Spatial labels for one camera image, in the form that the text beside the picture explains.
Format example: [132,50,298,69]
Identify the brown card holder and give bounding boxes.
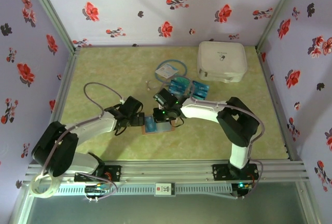
[141,114,182,136]

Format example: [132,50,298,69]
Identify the white zip pouch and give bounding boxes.
[196,40,247,83]

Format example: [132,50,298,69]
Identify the aluminium frame leg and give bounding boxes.
[295,181,322,224]
[9,194,36,224]

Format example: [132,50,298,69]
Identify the white red label card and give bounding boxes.
[155,181,176,197]

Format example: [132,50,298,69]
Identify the thin grey cord white ends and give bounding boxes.
[145,79,164,91]

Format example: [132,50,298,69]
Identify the blue wipe packets group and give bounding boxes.
[168,81,191,95]

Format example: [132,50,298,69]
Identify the white blue paper packet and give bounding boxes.
[155,62,179,79]

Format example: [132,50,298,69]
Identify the small circuit board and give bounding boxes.
[234,181,254,191]
[84,184,111,195]

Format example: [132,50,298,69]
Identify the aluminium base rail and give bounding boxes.
[22,159,311,185]

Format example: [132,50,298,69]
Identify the aluminium side rail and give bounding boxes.
[256,48,303,161]
[49,47,81,124]

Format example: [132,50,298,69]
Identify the blue cord ring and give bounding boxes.
[155,59,189,81]

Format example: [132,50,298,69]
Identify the aluminium corner post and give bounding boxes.
[255,0,303,53]
[23,0,81,53]

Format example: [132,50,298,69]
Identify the white slotted cable duct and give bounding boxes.
[53,184,233,195]

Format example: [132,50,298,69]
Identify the clear tape roll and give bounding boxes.
[30,173,59,199]

